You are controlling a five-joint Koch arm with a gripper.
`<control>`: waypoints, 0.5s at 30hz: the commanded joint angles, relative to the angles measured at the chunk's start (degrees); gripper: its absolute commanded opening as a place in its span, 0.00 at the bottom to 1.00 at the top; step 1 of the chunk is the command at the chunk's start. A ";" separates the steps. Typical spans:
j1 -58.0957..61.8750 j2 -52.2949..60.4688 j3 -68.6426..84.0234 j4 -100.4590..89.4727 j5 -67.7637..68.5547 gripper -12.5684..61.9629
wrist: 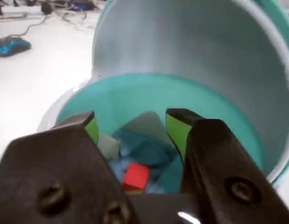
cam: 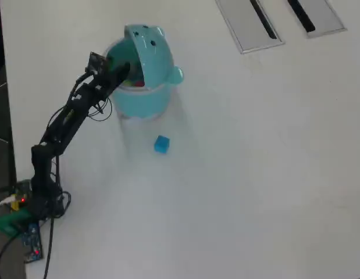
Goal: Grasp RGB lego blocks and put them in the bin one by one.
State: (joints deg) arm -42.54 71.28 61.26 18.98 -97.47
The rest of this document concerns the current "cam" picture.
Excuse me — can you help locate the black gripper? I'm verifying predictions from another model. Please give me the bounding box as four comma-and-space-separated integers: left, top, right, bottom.
85, 61, 131, 100

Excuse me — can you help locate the blue lego block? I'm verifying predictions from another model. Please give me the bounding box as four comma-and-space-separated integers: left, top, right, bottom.
154, 134, 171, 155

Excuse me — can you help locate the teal plastic bin with lid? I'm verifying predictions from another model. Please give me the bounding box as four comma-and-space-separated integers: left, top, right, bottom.
102, 24, 186, 119

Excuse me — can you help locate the green base clamp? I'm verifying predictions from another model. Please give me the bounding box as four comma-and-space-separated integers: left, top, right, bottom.
0, 208, 33, 237

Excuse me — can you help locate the blue circuit board red LED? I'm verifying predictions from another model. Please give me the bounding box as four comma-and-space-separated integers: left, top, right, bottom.
20, 221, 44, 263

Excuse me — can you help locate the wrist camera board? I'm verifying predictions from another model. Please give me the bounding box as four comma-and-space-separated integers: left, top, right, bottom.
85, 52, 109, 75

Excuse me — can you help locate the thin black servo wire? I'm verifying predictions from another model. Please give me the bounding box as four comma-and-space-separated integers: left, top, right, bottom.
87, 96, 113, 123

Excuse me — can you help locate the silver cable grommet plate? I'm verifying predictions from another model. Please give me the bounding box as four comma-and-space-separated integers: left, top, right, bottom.
283, 0, 348, 40
215, 0, 286, 55

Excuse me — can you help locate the white cable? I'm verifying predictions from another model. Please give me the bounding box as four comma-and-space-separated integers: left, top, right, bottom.
0, 196, 17, 217

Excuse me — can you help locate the thick black cable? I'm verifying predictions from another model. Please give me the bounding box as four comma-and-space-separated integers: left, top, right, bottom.
42, 216, 55, 279

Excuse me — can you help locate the curved black cable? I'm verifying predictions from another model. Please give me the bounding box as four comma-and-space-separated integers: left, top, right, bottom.
0, 232, 23, 279

